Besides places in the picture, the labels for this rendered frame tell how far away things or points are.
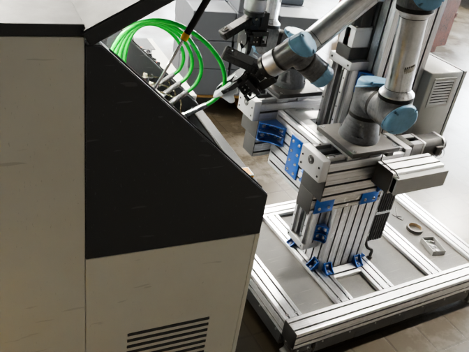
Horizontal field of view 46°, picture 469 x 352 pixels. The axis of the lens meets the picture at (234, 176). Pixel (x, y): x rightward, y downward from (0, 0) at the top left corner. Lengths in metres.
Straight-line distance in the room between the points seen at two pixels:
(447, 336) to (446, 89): 1.23
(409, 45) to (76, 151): 1.03
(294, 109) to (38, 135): 1.28
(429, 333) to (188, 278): 1.45
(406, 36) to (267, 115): 0.80
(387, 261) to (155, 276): 1.44
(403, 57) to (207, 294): 1.02
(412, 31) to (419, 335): 1.62
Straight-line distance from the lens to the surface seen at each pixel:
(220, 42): 4.32
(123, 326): 1.94
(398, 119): 1.86
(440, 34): 7.17
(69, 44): 1.35
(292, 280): 2.61
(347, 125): 2.03
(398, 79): 1.83
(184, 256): 1.80
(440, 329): 2.99
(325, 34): 1.77
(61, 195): 1.55
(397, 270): 2.88
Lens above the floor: 1.91
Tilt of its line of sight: 31 degrees down
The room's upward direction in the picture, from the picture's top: 9 degrees clockwise
